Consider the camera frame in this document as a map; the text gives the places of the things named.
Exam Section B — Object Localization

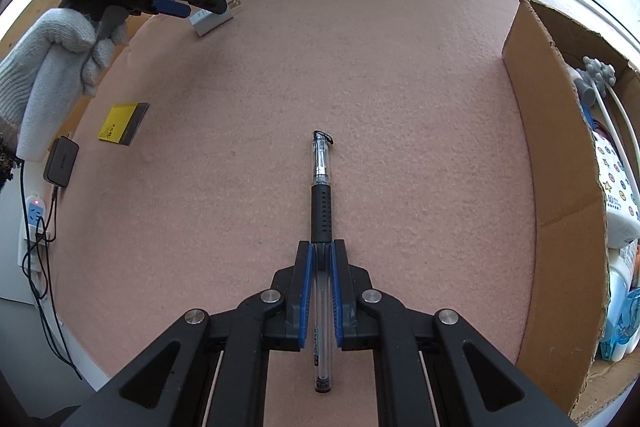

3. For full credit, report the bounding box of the white power strip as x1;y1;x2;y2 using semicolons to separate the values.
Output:
20;193;48;278

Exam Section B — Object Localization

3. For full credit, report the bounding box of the pink felt mat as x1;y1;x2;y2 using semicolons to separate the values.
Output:
50;0;543;427

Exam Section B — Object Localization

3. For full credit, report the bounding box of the black power adapter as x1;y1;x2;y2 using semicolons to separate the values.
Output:
43;137;80;188

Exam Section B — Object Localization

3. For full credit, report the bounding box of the person's left hand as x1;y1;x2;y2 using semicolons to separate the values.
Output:
0;7;128;158

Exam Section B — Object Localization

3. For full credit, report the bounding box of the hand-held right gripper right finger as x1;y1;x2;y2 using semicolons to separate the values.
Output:
330;239;576;427

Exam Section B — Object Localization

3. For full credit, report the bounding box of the patterned tissue pack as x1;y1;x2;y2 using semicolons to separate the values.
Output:
592;129;640;248

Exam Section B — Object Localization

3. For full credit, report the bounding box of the clear gel pen black grip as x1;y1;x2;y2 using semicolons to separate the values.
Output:
311;129;337;394

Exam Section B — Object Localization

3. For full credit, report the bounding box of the cardboard box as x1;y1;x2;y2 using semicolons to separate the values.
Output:
502;0;640;423

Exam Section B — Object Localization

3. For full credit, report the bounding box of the black adapter cable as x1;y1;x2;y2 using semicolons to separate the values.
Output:
20;184;83;380

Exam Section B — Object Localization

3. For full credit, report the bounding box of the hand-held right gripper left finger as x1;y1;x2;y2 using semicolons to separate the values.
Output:
65;241;317;427

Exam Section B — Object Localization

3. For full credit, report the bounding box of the pink lotion tube grey cap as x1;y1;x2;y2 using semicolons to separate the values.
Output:
572;77;598;108

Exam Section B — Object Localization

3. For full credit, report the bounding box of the grey ball massager white handle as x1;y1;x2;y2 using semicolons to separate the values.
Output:
582;57;640;192

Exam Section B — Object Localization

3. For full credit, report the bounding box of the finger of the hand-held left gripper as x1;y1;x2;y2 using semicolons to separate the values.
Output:
151;0;192;18
127;0;231;14

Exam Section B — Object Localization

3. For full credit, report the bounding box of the yellow and black ruler card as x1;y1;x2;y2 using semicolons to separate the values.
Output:
97;103;150;145

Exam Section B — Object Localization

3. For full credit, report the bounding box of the white USB wall charger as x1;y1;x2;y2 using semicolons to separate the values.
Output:
190;0;243;38

